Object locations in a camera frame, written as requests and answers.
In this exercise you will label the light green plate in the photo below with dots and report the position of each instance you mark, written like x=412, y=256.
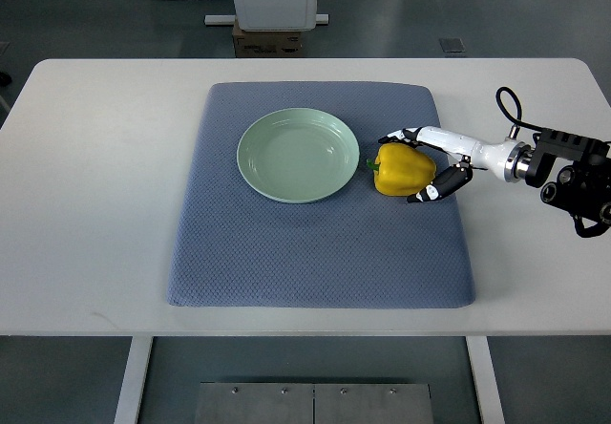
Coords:
x=298, y=155

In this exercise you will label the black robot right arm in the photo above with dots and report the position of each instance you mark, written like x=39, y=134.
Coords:
x=572, y=172

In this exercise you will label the white table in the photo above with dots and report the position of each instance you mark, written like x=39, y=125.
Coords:
x=94, y=159

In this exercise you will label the yellow bell pepper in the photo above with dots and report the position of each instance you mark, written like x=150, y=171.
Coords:
x=400, y=171

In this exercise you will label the metal base plate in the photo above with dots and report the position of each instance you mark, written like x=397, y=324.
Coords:
x=313, y=403

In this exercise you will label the cardboard box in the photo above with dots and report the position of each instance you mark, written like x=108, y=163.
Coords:
x=266, y=44

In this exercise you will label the grey floor outlet plate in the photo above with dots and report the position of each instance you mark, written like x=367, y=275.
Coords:
x=452, y=45

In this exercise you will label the blue quilted mat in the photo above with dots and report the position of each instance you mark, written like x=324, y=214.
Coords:
x=354, y=249

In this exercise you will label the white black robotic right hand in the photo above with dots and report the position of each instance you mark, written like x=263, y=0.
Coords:
x=458, y=149

